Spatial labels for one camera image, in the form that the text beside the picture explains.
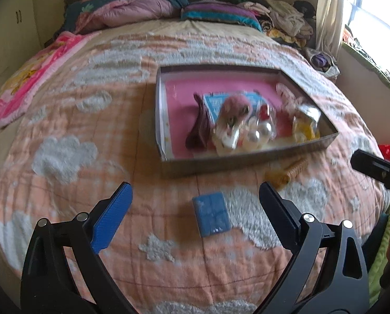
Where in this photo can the red plastic bag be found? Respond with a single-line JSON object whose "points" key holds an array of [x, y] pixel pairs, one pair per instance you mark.
{"points": [[389, 152]]}

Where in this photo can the grey cardboard box pink inside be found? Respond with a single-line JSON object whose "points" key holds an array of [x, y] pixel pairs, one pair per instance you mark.
{"points": [[178, 111]]}

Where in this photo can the pile of clothes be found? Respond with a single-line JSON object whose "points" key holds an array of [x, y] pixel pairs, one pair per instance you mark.
{"points": [[280, 16]]}

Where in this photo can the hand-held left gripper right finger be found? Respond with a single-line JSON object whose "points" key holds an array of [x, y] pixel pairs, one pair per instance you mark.
{"points": [[276, 211]]}

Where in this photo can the green cloth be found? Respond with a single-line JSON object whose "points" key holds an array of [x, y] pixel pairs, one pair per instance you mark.
{"points": [[383, 255]]}

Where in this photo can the earrings card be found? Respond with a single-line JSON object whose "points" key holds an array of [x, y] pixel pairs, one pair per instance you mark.
{"points": [[227, 137]]}

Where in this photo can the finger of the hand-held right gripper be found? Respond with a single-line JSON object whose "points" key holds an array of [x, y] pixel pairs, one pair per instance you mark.
{"points": [[375, 166]]}

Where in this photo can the floral white hair scrunchie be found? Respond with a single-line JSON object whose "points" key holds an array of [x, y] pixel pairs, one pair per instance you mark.
{"points": [[285, 95]]}

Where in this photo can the small blue box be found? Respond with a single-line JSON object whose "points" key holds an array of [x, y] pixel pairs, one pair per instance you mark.
{"points": [[211, 214]]}

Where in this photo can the dark blue pink quilt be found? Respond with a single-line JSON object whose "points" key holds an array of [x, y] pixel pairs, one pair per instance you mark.
{"points": [[123, 6]]}

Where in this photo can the window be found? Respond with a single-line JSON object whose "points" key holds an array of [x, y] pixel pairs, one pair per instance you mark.
{"points": [[380, 16]]}

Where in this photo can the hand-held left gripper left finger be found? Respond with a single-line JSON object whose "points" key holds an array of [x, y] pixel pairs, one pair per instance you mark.
{"points": [[111, 216]]}

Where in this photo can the pink fuzzy hair clip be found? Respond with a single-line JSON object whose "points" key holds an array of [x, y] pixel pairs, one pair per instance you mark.
{"points": [[236, 108]]}

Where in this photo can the white cabinet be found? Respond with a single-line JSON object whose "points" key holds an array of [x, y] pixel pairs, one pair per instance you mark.
{"points": [[8, 39]]}

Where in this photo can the brown banana hair clip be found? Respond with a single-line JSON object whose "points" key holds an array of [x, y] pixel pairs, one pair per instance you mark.
{"points": [[200, 126]]}

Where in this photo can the purple teal striped pillow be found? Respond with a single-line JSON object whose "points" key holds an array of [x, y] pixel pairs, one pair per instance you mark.
{"points": [[221, 14]]}

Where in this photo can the yellow item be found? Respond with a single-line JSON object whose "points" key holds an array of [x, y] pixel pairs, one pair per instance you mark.
{"points": [[306, 122]]}

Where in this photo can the pink cartoon blanket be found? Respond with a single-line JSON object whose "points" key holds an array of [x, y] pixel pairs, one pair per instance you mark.
{"points": [[21, 81]]}

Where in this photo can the cream curtain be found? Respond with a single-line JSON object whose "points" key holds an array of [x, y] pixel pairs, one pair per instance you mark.
{"points": [[329, 9]]}

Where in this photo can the blue printed booklet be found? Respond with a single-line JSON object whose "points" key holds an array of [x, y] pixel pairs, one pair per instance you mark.
{"points": [[216, 103]]}

